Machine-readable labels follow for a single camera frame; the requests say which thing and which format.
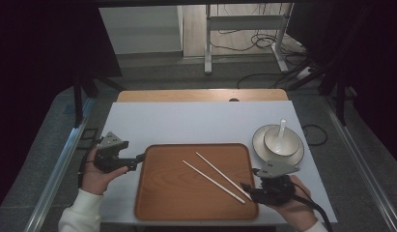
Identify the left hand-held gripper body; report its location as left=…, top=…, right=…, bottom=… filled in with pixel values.
left=93, top=130, right=136, bottom=174

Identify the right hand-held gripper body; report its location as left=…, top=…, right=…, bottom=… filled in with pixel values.
left=250, top=159, right=300, bottom=207

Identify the white plate with dark rim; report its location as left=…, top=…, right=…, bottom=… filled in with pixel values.
left=251, top=124, right=305, bottom=167

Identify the white chopstick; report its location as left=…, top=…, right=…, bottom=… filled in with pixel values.
left=182, top=159, right=246, bottom=205
left=195, top=151, right=253, bottom=201

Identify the white bowl with brown rim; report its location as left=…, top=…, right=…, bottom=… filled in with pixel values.
left=263, top=126, right=300, bottom=158

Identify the brown wooden tray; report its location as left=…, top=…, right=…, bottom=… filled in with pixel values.
left=133, top=142, right=260, bottom=222

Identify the white ceramic spoon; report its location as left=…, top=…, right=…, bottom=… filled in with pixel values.
left=273, top=118, right=288, bottom=153

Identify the person's left hand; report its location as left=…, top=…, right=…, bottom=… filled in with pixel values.
left=80, top=146, right=129, bottom=196

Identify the person's right hand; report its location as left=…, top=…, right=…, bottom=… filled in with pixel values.
left=269, top=175, right=319, bottom=231

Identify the white table mat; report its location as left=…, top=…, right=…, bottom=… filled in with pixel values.
left=99, top=100, right=338, bottom=225

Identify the black metal stand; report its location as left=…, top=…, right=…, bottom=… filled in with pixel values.
left=72, top=73, right=125, bottom=128
left=287, top=62, right=349, bottom=128

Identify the light wooden table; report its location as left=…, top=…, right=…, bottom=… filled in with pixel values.
left=116, top=89, right=290, bottom=103

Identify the dark curtain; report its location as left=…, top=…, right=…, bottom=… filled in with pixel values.
left=0, top=0, right=123, bottom=207
left=286, top=0, right=397, bottom=159

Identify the white cabinet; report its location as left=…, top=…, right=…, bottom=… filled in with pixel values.
left=99, top=5, right=184, bottom=55

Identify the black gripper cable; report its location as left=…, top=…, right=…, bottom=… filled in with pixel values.
left=291, top=182, right=335, bottom=232
left=77, top=138, right=102, bottom=189

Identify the aluminium rail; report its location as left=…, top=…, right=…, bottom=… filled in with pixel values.
left=23, top=96, right=98, bottom=232
left=323, top=96, right=397, bottom=232

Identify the looped black floor cable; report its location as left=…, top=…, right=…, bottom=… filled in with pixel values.
left=301, top=124, right=328, bottom=147

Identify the white metal desk frame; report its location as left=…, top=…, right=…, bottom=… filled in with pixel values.
left=204, top=3, right=294, bottom=75

